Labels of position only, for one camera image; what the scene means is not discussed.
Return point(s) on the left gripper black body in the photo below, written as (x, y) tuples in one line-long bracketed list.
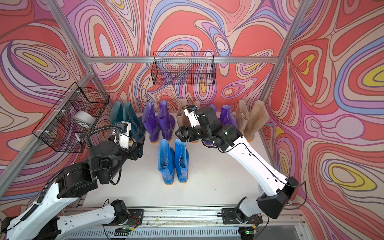
[(131, 153)]

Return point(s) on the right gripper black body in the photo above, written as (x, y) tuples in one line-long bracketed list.
[(196, 133)]

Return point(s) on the purple rain boot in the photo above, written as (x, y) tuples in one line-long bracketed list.
[(215, 110), (150, 122), (227, 117), (166, 121)]

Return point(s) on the beige rain boot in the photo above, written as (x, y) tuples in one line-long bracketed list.
[(197, 105), (258, 117), (242, 115), (181, 118)]

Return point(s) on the blue rain boot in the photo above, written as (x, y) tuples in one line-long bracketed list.
[(166, 162), (181, 161)]

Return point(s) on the teal rain boot yellow sole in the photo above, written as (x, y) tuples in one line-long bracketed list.
[(116, 113)]

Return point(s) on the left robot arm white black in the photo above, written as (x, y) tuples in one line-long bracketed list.
[(41, 221)]

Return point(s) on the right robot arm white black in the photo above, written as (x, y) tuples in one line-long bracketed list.
[(276, 188)]

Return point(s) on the grey tape roll in basket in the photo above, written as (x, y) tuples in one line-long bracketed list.
[(83, 119)]

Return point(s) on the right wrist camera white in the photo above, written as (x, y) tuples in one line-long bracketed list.
[(190, 112)]

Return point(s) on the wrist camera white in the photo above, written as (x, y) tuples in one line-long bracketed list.
[(190, 112), (124, 135)]

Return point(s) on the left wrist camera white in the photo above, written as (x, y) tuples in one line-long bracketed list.
[(124, 135)]

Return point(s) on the black wire basket left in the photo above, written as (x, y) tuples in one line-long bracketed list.
[(59, 131)]

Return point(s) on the black wire basket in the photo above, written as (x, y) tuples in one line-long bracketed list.
[(59, 131), (184, 68)]

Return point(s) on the black wire basket back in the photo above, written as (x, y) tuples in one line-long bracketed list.
[(184, 68)]

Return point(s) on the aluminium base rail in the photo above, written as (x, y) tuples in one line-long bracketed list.
[(197, 223)]

